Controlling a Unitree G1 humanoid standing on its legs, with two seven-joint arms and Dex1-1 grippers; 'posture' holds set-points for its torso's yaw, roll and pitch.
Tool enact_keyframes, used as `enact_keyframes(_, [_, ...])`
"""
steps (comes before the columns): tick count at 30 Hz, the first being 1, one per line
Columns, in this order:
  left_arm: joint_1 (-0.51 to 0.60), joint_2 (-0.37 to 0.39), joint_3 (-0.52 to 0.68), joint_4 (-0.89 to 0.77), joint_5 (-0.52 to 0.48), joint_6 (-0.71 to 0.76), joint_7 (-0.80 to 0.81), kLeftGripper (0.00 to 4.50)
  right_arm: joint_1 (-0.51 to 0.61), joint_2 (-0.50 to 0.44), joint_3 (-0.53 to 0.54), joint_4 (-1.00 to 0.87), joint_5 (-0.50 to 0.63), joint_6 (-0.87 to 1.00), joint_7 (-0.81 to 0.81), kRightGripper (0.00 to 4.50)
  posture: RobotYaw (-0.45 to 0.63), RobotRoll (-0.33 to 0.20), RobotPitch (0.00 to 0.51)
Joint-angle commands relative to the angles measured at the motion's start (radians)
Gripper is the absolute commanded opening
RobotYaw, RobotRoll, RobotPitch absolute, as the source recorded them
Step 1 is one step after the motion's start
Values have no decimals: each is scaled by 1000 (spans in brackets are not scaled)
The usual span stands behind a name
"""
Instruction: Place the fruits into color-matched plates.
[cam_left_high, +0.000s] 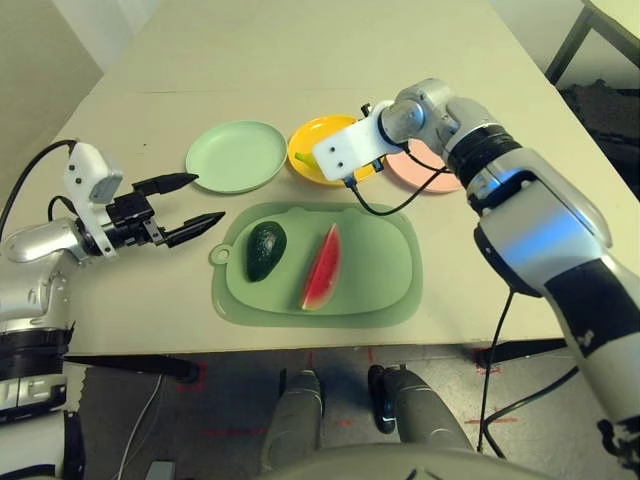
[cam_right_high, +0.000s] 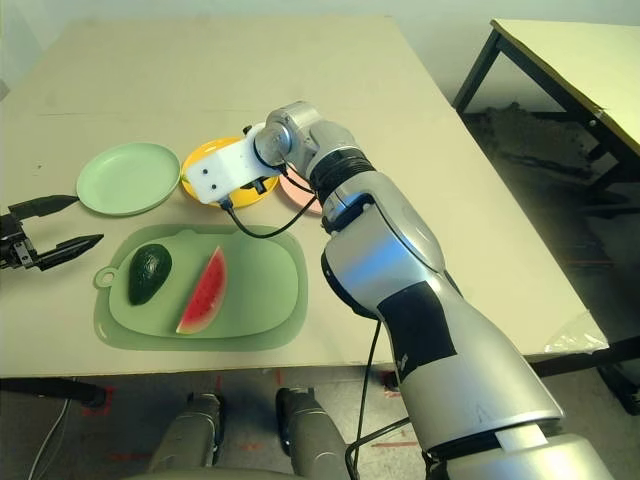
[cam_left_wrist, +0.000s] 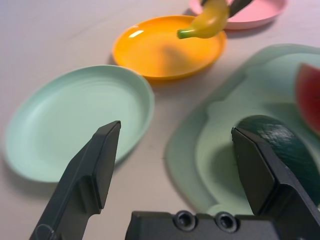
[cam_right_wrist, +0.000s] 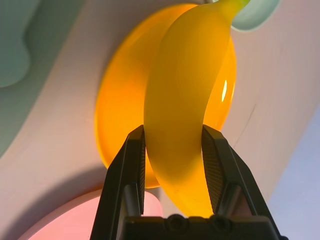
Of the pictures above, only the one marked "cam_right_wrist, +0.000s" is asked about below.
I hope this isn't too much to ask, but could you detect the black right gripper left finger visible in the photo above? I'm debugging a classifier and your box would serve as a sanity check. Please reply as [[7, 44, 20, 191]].
[[89, 124, 147, 240]]

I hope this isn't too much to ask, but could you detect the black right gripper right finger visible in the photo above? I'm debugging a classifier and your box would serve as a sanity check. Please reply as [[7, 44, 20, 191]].
[[201, 124, 271, 221]]

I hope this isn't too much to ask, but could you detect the pink round plate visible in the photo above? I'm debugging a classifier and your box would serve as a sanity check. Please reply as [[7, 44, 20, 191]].
[[0, 188, 165, 240]]

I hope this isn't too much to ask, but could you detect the yellow toy banana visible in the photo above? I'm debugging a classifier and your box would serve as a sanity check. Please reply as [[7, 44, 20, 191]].
[[143, 0, 251, 219]]

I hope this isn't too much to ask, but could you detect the pale green tray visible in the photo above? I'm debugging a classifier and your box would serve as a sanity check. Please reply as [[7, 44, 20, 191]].
[[0, 0, 85, 161]]

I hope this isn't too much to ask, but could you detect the yellow round plate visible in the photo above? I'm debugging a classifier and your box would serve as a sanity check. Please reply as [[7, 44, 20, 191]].
[[94, 2, 238, 190]]

